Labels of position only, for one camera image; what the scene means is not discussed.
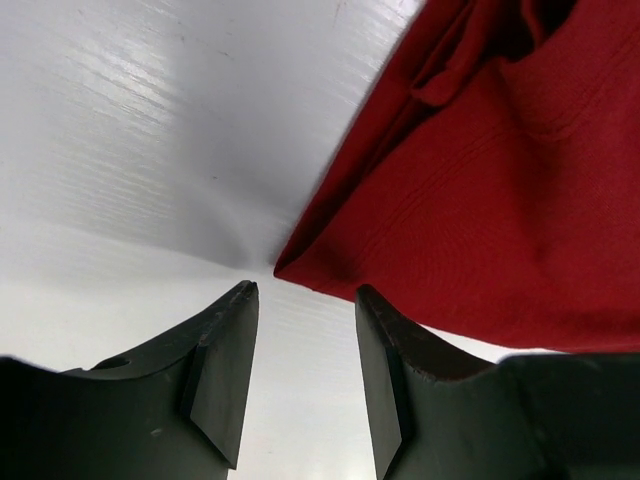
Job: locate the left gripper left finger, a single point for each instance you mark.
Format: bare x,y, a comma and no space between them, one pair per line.
207,360

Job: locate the red t shirt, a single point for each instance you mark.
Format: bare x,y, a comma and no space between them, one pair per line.
490,185

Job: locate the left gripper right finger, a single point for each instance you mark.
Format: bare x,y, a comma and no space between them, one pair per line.
403,365

